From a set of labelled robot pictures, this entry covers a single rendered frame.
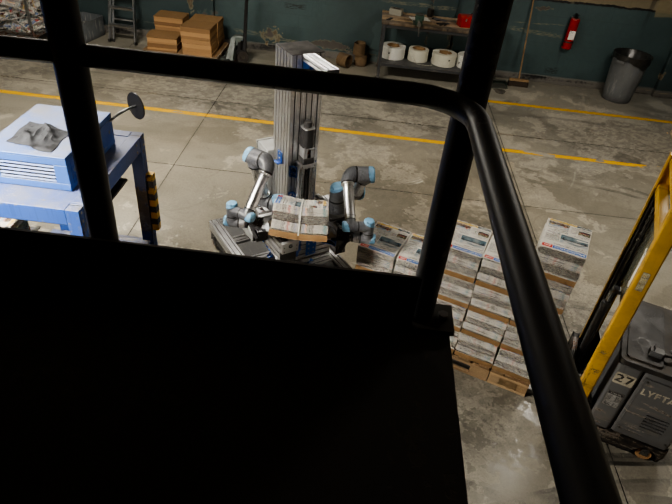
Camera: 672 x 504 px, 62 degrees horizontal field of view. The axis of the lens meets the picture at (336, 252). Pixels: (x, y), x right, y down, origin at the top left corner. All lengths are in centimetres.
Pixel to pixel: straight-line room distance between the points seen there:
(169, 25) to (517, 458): 827
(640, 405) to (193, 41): 791
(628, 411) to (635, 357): 43
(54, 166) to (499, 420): 326
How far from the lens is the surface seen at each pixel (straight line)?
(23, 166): 342
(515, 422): 435
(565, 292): 387
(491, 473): 404
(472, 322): 418
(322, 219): 368
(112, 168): 354
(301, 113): 407
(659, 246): 343
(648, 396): 413
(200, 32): 957
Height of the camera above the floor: 324
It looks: 37 degrees down
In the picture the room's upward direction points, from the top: 6 degrees clockwise
